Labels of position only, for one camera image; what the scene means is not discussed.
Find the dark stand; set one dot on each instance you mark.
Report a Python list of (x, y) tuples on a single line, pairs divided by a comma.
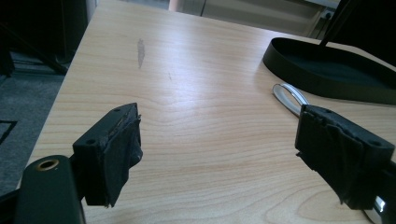
[(370, 28)]

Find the wall power socket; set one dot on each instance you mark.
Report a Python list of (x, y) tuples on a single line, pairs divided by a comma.
[(327, 14)]

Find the silver metal utensil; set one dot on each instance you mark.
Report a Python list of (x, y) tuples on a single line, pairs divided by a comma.
[(282, 100)]

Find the black monitor stand base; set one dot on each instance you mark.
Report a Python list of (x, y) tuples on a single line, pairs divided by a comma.
[(327, 67)]

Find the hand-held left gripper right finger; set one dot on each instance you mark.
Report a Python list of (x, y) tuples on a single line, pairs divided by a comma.
[(336, 146)]

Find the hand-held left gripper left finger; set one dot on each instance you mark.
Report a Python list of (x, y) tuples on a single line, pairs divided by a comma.
[(102, 149)]

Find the thin black rod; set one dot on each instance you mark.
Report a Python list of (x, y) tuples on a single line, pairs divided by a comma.
[(335, 23)]

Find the black cabinet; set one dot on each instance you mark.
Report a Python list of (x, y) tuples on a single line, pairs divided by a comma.
[(46, 28)]

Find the white cabinet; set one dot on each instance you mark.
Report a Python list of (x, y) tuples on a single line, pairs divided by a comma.
[(258, 14)]

